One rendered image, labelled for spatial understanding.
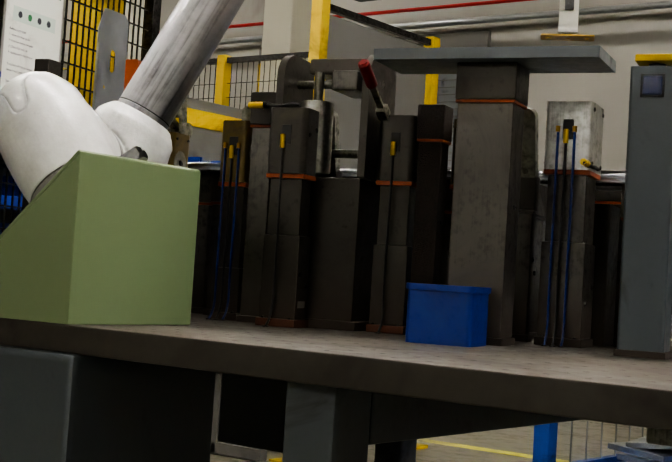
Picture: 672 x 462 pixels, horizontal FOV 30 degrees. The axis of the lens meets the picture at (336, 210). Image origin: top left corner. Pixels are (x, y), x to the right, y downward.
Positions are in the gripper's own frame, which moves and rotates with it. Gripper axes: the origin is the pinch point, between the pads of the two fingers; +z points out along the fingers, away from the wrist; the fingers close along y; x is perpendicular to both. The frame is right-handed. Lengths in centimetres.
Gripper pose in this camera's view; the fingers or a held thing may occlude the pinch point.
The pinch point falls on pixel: (568, 12)
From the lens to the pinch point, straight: 204.9
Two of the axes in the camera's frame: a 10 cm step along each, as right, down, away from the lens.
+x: -9.8, -0.6, 1.7
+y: 1.6, 0.7, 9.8
